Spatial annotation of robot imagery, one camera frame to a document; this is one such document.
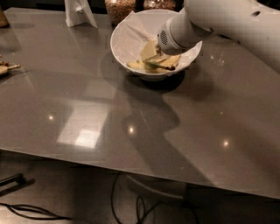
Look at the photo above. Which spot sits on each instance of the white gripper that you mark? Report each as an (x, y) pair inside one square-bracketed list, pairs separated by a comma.
[(164, 41)]

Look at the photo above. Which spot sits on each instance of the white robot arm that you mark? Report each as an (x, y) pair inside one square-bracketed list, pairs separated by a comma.
[(253, 25)]

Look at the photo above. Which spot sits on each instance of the small yellow banana bottom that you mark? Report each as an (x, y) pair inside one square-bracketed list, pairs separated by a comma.
[(160, 71)]

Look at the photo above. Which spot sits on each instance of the small yellow banana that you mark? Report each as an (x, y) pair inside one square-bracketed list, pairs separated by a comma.
[(160, 71), (135, 65)]

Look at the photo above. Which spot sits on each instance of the small yellow banana left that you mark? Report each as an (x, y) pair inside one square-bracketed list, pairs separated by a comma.
[(135, 65)]

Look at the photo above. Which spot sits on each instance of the white ceramic bowl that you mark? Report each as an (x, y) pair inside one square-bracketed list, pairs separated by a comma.
[(185, 59)]

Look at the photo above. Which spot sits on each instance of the white paper napkin in bowl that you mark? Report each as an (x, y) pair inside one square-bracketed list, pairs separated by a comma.
[(131, 35)]

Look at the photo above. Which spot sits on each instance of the banana at left edge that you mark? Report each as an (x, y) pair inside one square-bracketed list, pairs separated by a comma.
[(6, 67)]

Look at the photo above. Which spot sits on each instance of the glass jar of grains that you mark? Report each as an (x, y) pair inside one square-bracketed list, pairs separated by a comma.
[(159, 4), (118, 10)]

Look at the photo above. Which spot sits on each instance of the glass jar of grains left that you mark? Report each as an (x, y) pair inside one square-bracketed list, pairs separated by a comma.
[(118, 10)]

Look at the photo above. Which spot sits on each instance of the white folded paper stand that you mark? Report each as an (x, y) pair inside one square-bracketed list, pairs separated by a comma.
[(78, 12)]

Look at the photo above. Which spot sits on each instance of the round table base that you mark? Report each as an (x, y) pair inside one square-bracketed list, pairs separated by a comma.
[(156, 188)]

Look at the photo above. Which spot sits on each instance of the brown object top left corner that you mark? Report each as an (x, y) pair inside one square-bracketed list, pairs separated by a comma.
[(3, 19)]

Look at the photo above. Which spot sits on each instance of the black bar on floor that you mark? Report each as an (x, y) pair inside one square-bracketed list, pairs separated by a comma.
[(14, 183)]

